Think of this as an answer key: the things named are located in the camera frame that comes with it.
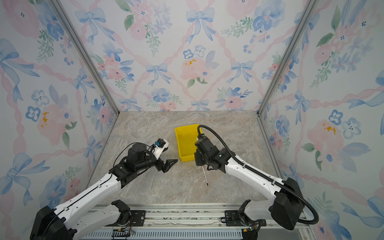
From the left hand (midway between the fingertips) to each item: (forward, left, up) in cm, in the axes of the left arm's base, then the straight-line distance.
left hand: (171, 152), depth 76 cm
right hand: (+2, -14, -5) cm, 14 cm away
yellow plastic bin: (+19, -6, -13) cm, 24 cm away
